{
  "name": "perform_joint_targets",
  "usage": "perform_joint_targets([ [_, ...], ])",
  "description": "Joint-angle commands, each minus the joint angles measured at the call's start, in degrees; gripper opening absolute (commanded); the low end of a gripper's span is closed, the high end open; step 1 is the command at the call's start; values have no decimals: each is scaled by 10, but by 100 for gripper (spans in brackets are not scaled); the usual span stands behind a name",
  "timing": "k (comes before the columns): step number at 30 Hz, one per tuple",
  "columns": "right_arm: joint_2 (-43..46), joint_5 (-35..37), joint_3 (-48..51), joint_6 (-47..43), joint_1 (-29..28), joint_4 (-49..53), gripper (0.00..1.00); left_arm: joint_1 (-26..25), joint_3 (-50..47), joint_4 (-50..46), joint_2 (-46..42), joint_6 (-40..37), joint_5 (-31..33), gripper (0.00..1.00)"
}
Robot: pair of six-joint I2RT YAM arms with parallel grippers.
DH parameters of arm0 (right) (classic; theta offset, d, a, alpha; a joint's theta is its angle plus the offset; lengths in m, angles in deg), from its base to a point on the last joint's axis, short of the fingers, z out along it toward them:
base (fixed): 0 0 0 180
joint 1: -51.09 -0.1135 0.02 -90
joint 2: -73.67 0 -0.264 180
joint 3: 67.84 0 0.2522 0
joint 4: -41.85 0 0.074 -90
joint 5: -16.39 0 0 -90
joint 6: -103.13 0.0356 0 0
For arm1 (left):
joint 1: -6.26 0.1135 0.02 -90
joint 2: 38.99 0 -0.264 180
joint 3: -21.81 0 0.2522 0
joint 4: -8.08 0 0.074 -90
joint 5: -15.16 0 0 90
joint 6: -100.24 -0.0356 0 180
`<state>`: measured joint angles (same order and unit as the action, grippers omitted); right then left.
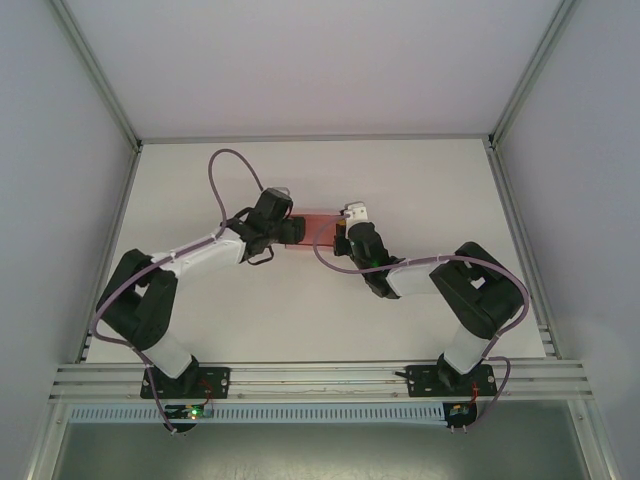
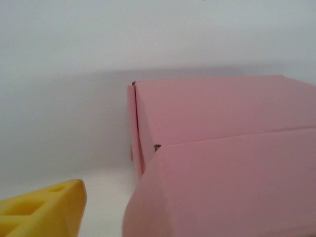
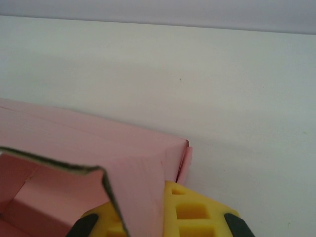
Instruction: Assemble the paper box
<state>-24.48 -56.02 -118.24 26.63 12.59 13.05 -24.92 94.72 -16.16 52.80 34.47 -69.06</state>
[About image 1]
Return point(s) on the circuit board with green light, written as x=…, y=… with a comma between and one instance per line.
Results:
x=192, y=412

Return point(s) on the aluminium frame corner post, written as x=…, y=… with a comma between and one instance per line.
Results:
x=530, y=70
x=95, y=70

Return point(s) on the aluminium frame leg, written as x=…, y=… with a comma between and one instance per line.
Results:
x=595, y=440
x=47, y=440

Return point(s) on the pink paper box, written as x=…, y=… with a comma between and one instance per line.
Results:
x=320, y=230

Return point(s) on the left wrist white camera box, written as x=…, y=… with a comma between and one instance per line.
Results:
x=283, y=191

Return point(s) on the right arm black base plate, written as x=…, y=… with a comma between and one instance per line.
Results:
x=425, y=382

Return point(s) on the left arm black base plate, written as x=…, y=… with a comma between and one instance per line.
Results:
x=220, y=375

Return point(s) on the aluminium table side rail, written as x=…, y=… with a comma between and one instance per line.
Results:
x=127, y=195
x=505, y=200

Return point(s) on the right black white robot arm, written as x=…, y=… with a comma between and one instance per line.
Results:
x=480, y=295

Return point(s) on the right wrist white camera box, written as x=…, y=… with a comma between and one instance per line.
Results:
x=357, y=212

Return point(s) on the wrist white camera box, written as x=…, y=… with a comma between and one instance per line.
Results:
x=283, y=191
x=357, y=212

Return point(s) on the small green circuit board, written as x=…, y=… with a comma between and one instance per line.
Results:
x=459, y=411

